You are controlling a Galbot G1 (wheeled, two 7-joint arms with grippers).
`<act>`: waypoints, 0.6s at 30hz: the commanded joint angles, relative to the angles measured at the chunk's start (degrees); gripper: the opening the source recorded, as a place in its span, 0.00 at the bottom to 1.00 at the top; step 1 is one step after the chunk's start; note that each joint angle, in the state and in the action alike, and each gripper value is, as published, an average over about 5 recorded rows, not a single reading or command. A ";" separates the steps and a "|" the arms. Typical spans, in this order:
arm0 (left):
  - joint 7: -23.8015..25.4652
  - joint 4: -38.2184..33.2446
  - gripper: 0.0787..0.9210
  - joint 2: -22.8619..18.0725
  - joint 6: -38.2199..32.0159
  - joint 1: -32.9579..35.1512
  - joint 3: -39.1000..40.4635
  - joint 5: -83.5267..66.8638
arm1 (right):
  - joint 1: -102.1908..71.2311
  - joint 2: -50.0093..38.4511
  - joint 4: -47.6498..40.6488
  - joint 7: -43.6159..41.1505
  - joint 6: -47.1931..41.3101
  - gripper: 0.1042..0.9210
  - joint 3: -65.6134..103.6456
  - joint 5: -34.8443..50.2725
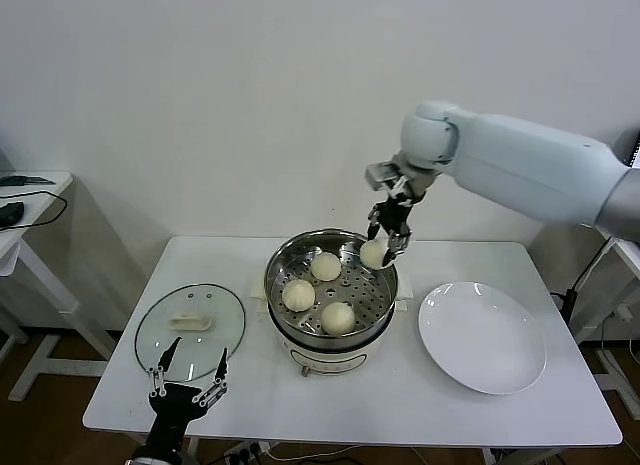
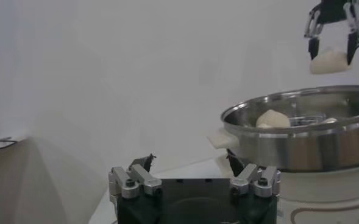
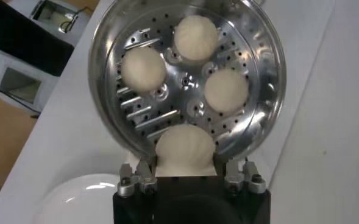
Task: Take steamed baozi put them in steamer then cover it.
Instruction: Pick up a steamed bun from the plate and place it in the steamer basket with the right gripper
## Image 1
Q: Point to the white work table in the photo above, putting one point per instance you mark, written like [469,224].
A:
[225,265]

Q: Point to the perforated steel steamer basket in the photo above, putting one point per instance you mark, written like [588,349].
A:
[372,290]

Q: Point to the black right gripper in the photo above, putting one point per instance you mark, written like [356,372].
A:
[395,216]

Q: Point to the white power strip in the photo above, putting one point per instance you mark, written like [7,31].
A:
[245,453]

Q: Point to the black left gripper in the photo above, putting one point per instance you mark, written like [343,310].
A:
[172,405]

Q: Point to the white charger plug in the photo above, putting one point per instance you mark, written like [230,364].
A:
[622,313]

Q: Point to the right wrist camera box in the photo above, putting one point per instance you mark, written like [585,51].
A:
[381,175]

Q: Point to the black computer mouse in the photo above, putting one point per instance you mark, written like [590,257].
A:
[10,212]

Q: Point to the white side table with mouse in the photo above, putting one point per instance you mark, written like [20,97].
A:
[37,210]

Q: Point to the white side table with laptop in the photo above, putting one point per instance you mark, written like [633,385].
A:
[627,255]

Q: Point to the white steamed baozi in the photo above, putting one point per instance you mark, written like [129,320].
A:
[298,295]
[338,318]
[326,266]
[372,254]

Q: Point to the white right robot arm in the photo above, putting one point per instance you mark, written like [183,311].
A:
[525,160]

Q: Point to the white round plate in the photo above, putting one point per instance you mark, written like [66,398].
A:
[475,335]

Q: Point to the white electric cooker pot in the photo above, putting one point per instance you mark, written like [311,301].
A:
[325,357]

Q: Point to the dark green flat tool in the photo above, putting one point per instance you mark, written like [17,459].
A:
[20,180]

